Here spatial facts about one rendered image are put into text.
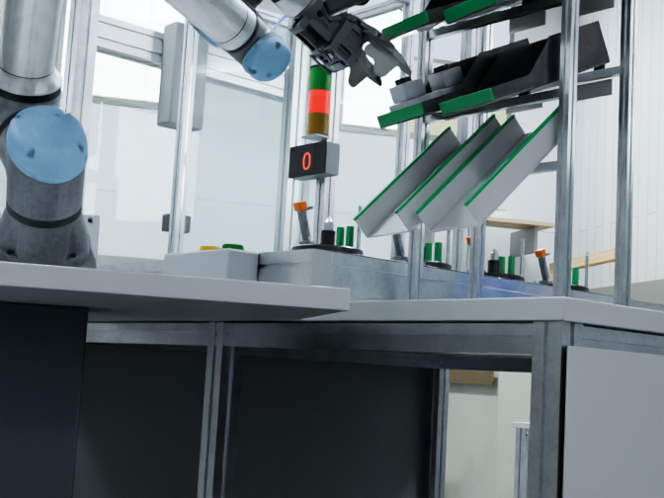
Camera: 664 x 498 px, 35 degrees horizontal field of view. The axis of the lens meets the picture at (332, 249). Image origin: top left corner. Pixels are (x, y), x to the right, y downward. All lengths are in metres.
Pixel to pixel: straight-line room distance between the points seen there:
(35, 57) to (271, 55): 0.36
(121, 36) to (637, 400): 2.03
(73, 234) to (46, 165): 0.15
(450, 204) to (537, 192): 7.87
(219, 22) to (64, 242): 0.42
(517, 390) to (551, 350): 3.50
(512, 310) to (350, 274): 0.54
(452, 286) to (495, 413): 2.81
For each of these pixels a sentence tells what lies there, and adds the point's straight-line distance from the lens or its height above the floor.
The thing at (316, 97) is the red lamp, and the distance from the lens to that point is 2.33.
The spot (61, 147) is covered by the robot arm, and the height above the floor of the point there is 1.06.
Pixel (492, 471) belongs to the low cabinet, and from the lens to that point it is 4.89.
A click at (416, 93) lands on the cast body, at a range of 1.88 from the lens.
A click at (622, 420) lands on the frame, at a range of 1.47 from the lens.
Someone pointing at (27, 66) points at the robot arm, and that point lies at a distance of 1.70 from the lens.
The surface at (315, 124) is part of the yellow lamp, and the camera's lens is 2.32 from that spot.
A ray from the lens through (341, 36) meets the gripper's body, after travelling 1.81.
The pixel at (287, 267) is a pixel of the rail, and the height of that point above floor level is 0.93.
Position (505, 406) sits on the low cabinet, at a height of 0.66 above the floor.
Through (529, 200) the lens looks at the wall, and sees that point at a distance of 9.61.
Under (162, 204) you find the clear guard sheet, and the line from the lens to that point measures 3.44.
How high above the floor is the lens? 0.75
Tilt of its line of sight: 7 degrees up
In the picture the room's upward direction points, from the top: 3 degrees clockwise
